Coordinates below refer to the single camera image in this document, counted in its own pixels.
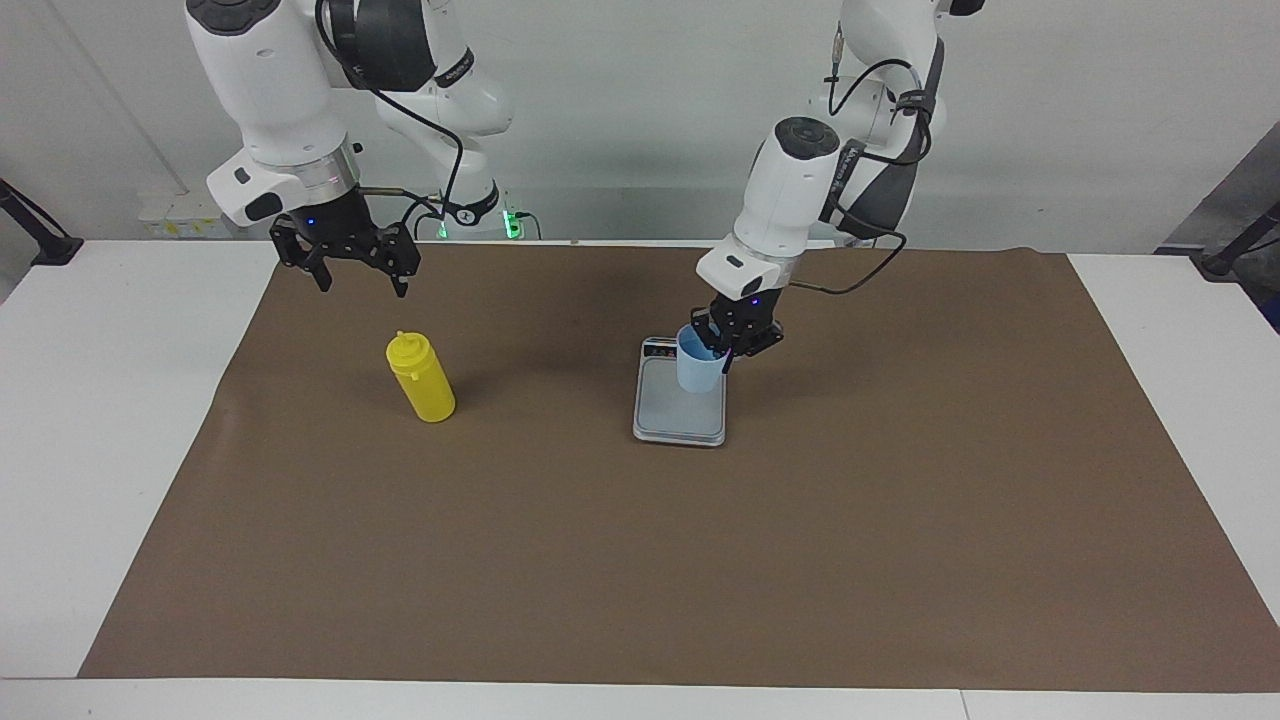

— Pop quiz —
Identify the light blue plastic cup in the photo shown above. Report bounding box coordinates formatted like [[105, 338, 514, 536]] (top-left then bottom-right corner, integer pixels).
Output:
[[676, 323, 728, 395]]

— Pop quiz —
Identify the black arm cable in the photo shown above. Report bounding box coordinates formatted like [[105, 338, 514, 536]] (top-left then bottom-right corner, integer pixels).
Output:
[[315, 0, 471, 241], [790, 55, 936, 296]]

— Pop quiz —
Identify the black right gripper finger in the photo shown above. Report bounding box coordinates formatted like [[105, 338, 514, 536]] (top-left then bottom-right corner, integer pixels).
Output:
[[272, 222, 334, 293], [372, 225, 421, 299]]

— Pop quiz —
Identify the white wall socket box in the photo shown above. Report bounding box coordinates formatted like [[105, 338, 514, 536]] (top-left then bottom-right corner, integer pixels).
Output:
[[138, 190, 233, 239]]

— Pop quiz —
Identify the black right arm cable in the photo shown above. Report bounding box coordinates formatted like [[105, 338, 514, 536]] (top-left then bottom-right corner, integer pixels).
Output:
[[315, 0, 471, 241]]

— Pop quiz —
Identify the yellow squeeze bottle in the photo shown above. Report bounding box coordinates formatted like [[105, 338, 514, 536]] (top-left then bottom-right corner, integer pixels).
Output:
[[386, 331, 457, 424]]

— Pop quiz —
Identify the brown paper table mat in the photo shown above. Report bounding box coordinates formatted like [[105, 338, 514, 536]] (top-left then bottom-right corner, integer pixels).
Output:
[[78, 243, 1280, 693]]

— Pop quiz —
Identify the silver digital kitchen scale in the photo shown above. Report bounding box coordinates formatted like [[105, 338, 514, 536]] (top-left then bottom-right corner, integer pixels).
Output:
[[632, 337, 728, 448]]

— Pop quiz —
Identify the black clamp stand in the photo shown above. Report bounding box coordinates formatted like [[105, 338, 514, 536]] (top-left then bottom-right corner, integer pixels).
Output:
[[0, 178, 84, 266], [1190, 200, 1280, 278]]

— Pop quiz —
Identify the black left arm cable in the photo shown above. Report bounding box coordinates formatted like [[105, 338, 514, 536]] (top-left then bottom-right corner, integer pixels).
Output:
[[790, 55, 936, 296]]

